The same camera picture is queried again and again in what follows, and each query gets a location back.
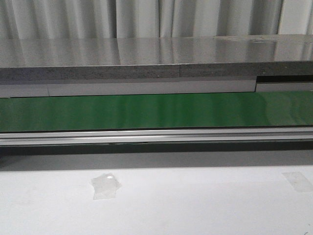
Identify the aluminium conveyor side rail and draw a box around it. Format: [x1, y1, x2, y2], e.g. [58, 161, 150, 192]
[0, 126, 313, 146]

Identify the crumpled clear tape patch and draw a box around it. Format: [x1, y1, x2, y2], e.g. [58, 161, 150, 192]
[91, 173, 121, 200]

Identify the grey panel under slab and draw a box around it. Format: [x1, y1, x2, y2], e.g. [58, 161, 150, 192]
[0, 75, 313, 98]

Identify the grey granite slab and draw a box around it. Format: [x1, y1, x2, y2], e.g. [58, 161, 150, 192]
[0, 35, 313, 84]

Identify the flat clear tape strip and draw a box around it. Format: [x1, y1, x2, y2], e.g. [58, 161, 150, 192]
[282, 172, 313, 192]

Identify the green conveyor belt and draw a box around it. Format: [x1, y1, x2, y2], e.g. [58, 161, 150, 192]
[0, 91, 313, 132]

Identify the white pleated curtain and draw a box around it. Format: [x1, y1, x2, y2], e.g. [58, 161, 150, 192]
[0, 0, 313, 39]

